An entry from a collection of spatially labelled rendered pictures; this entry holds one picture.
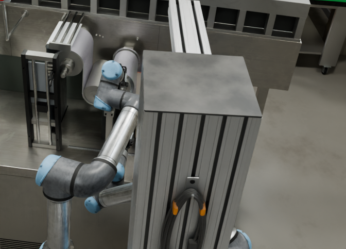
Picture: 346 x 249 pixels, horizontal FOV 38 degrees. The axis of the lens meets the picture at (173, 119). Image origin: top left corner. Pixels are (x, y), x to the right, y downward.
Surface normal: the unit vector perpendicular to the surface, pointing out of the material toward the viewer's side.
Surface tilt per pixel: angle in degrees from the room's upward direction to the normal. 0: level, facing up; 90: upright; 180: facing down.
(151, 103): 0
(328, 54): 90
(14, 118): 0
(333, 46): 90
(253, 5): 90
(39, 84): 90
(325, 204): 0
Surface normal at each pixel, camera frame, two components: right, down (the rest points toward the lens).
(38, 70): -0.07, 0.59
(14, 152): 0.11, -0.79
